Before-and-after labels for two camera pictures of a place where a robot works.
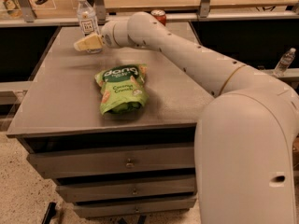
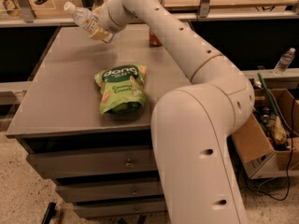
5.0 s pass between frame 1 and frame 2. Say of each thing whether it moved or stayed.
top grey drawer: stayed
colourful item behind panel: stayed
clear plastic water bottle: moved
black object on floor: stayed
